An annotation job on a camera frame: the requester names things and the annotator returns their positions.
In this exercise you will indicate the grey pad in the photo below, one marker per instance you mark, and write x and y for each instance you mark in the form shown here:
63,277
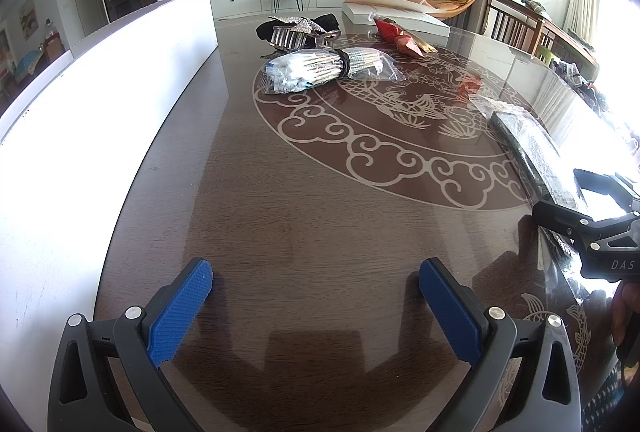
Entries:
545,175

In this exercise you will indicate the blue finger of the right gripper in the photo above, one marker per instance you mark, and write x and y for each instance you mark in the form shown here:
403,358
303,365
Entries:
612,185
567,222

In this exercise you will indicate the silver patterned hair claw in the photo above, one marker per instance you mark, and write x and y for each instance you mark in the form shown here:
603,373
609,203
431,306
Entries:
295,35

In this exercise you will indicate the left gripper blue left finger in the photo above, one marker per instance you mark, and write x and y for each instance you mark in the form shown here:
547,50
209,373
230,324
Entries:
84,395

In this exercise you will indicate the framed wall painting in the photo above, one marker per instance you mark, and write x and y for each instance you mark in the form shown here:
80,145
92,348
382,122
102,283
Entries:
27,16

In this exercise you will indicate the black fabric item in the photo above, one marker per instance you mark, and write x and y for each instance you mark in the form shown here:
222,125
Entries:
300,27

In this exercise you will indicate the person right hand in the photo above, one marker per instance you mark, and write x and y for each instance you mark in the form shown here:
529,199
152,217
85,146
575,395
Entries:
625,323

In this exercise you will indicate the cotton swabs plastic bag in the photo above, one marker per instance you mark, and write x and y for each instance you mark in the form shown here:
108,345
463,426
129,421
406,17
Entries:
312,68

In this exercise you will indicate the white flat box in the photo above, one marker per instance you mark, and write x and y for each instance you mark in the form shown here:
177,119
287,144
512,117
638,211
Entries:
409,15

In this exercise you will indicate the white organizer bin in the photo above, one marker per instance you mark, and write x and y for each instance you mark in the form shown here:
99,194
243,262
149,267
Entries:
71,145

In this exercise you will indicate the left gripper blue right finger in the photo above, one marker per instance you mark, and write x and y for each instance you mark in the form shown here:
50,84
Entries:
544,395

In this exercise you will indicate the red candy pouch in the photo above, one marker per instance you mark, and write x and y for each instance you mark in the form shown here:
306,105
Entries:
403,41

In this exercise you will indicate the wooden dining chair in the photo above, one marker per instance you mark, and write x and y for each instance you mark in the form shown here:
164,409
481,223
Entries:
518,26

